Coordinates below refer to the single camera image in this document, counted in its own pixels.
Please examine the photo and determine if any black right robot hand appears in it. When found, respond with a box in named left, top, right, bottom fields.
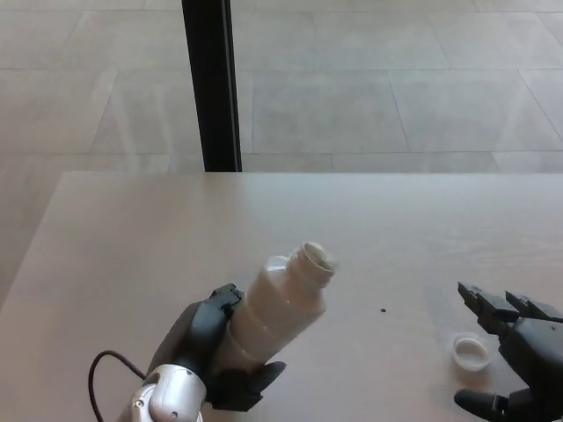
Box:
left=453, top=280, right=563, bottom=422

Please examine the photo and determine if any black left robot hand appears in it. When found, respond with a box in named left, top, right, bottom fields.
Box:
left=149, top=283, right=287, bottom=413

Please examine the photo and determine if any white screw cap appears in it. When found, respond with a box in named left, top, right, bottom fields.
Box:
left=451, top=333, right=489, bottom=371

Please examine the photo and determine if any white plastic bottle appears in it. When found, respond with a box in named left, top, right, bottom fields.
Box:
left=219, top=240, right=340, bottom=371

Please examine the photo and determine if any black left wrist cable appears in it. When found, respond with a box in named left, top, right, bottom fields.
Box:
left=87, top=350, right=149, bottom=422

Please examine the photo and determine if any black vertical window post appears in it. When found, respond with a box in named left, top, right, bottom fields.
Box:
left=180, top=0, right=244, bottom=172

